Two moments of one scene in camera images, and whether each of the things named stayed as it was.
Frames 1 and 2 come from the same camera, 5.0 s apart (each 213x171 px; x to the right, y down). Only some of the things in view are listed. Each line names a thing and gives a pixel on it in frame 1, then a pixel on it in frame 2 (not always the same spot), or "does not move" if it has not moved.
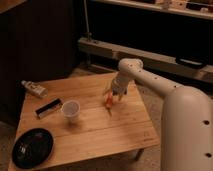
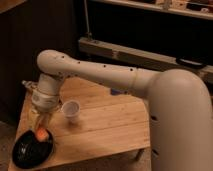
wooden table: (81, 126) does not move
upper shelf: (195, 8) does not move
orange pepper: (109, 101) to (42, 134)
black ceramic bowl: (32, 149) does not move
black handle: (189, 62) does not move
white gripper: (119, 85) to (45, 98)
